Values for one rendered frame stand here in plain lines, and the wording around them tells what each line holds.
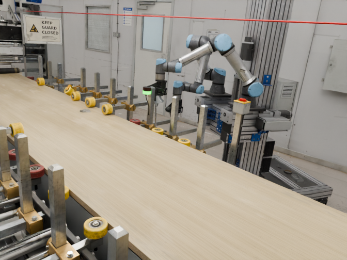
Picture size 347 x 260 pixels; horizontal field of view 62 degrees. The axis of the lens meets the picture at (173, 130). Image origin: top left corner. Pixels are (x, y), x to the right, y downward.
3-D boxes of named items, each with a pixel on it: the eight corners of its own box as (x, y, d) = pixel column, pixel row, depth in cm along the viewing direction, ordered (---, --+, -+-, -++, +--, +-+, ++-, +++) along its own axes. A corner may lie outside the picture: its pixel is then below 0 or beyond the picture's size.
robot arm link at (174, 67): (182, 61, 221) (167, 60, 221) (182, 63, 210) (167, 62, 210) (180, 72, 223) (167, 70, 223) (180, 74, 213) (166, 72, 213)
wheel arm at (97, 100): (135, 97, 277) (136, 94, 276) (138, 98, 275) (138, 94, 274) (88, 102, 242) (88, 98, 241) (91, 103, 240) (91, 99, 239)
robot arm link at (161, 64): (167, 59, 210) (155, 58, 210) (166, 75, 213) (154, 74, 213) (167, 59, 217) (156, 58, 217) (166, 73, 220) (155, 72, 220)
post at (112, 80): (112, 130, 263) (113, 77, 248) (114, 131, 261) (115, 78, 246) (109, 130, 261) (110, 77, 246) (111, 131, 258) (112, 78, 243)
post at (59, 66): (61, 105, 328) (60, 62, 312) (63, 106, 325) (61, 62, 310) (58, 106, 325) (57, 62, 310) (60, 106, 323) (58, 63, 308)
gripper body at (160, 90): (162, 97, 217) (163, 80, 213) (152, 95, 220) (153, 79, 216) (167, 95, 223) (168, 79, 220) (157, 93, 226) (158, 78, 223)
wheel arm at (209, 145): (218, 143, 217) (218, 138, 216) (221, 145, 215) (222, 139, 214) (178, 157, 187) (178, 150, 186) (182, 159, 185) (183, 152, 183)
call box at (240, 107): (238, 111, 169) (240, 98, 167) (248, 114, 165) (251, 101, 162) (231, 113, 164) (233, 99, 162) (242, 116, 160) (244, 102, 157)
